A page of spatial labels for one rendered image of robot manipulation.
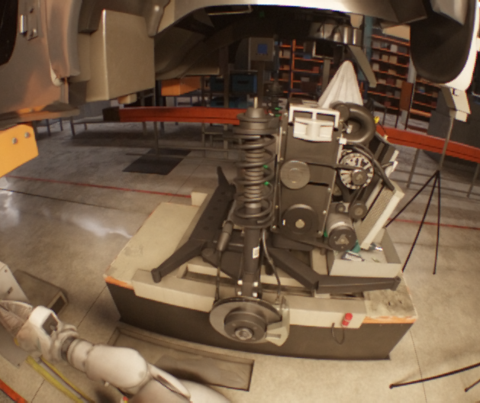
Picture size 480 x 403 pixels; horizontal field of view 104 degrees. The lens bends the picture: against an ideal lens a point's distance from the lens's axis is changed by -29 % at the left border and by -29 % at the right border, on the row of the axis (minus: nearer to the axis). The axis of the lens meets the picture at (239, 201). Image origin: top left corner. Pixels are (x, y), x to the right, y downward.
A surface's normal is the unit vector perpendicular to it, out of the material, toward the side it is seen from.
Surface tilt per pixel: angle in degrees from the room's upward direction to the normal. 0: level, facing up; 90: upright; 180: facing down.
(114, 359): 9
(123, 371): 5
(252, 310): 90
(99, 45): 90
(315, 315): 90
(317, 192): 90
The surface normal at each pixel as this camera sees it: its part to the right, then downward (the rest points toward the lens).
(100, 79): -0.18, 0.49
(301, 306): 0.03, -0.87
